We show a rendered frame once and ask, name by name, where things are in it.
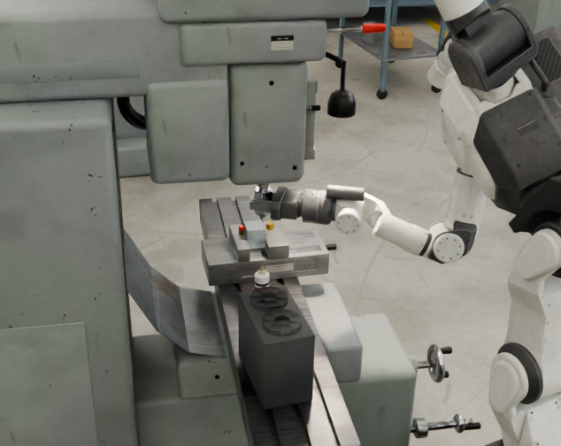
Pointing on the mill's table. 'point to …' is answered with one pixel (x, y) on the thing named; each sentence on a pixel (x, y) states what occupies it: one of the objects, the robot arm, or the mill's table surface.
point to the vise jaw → (276, 242)
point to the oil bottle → (261, 278)
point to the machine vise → (303, 246)
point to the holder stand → (276, 346)
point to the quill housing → (267, 122)
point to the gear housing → (252, 42)
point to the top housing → (257, 10)
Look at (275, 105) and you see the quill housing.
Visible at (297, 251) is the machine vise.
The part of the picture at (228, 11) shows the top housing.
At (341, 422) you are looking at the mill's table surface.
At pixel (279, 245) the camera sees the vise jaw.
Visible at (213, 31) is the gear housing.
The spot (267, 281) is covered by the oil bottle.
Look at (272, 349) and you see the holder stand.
